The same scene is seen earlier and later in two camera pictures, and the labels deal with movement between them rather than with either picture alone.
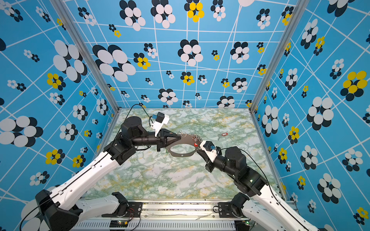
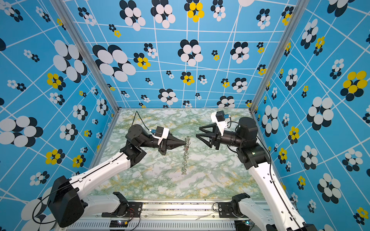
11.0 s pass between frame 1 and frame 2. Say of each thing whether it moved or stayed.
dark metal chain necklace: moved
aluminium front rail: stayed
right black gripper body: moved
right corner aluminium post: stayed
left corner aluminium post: stayed
